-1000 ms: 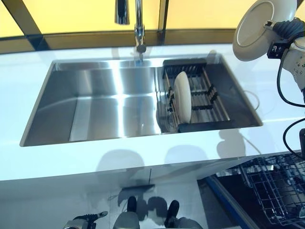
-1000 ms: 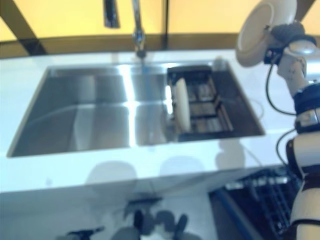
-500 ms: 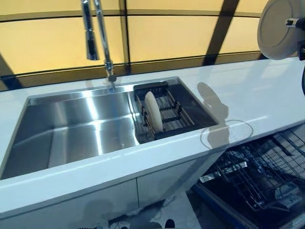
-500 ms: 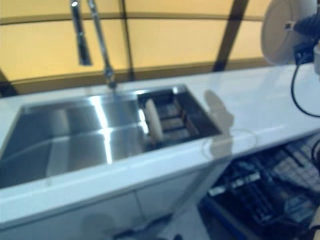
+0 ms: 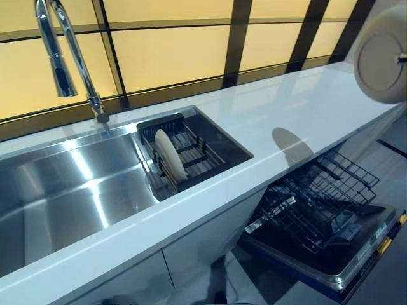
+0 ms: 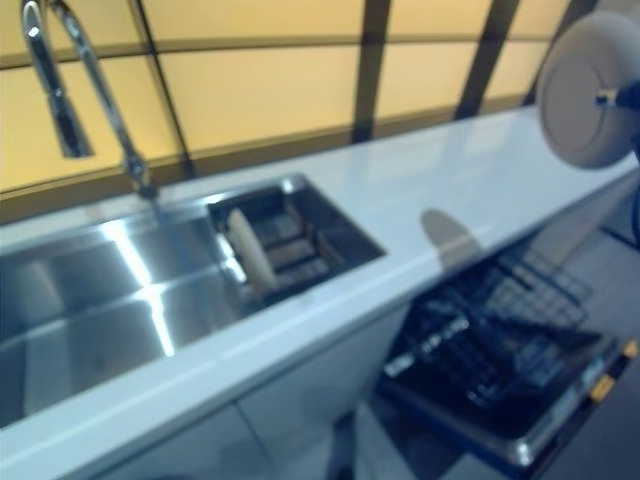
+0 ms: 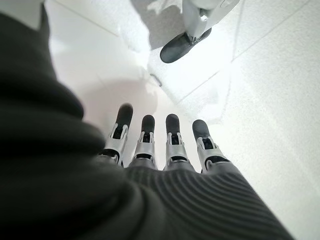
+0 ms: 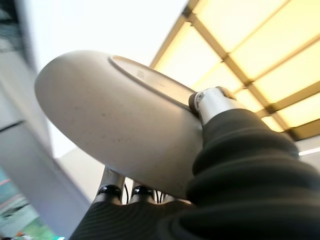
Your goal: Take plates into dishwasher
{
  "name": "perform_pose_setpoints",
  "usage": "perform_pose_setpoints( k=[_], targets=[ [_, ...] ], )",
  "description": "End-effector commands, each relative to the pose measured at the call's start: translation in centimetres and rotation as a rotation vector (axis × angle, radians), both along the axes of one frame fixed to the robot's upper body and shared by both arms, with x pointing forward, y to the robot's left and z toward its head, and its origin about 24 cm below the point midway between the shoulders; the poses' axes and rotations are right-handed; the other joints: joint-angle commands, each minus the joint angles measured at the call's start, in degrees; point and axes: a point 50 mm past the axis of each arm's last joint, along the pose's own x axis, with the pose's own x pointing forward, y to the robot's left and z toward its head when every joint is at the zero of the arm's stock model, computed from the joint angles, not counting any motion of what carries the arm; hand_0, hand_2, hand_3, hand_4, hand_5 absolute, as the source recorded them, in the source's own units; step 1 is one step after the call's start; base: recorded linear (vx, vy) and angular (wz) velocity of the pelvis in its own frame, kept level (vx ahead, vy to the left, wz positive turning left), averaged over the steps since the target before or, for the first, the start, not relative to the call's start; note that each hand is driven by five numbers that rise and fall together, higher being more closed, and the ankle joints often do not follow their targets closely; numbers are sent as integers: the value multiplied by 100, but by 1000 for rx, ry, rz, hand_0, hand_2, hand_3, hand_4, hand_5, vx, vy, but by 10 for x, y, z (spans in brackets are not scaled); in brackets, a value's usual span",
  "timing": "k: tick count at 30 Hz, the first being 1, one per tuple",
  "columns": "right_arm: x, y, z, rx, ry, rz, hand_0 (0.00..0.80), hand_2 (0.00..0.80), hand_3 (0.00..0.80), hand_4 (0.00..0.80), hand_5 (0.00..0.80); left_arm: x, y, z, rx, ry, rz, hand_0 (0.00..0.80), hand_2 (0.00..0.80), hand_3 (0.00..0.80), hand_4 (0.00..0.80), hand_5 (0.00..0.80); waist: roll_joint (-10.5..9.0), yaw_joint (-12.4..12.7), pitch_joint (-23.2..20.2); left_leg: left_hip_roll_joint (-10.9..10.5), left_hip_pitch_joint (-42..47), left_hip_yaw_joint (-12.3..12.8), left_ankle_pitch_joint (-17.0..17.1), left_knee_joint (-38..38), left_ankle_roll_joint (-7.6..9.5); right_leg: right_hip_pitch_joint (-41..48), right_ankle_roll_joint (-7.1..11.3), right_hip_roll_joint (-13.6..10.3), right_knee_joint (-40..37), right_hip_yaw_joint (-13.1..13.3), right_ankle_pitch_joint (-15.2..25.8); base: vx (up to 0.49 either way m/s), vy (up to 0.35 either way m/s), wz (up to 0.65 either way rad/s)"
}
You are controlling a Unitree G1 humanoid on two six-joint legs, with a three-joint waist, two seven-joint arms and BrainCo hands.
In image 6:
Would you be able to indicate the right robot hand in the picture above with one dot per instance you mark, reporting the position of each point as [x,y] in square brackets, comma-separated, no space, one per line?
[627,95]

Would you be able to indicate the black sink dish rack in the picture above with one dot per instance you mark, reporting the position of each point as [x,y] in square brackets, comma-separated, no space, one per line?
[295,250]

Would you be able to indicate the narrow white cabinet door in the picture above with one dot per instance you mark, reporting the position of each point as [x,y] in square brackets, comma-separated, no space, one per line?
[325,375]

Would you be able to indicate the chrome kitchen faucet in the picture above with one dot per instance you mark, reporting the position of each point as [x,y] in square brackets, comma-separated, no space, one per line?
[70,125]

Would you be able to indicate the wide white cabinet door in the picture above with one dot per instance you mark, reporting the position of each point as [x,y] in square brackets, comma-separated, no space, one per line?
[190,445]

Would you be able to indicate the stainless steel sink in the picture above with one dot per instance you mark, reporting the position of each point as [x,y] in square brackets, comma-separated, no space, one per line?
[100,300]

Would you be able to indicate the yellow window with dark frame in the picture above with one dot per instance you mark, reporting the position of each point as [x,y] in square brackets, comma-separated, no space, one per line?
[250,90]

